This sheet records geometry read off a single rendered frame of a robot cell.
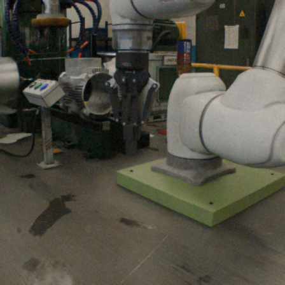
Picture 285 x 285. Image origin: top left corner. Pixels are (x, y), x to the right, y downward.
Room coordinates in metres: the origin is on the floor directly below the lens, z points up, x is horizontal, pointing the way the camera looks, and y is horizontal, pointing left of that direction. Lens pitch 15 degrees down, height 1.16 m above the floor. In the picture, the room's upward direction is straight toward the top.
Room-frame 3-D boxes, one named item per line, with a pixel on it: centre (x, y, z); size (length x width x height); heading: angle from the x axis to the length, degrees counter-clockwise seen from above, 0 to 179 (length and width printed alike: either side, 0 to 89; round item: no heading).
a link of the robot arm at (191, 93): (0.91, -0.15, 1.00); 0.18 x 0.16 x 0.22; 31
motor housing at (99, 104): (1.34, 0.21, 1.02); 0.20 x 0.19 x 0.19; 38
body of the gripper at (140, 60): (0.78, 0.02, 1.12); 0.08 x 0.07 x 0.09; 70
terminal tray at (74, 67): (1.37, 0.23, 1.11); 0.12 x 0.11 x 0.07; 38
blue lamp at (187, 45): (1.35, -0.16, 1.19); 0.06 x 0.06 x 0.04
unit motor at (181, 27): (1.95, -0.11, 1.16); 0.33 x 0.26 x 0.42; 128
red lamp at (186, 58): (1.35, -0.16, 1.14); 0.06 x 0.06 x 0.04
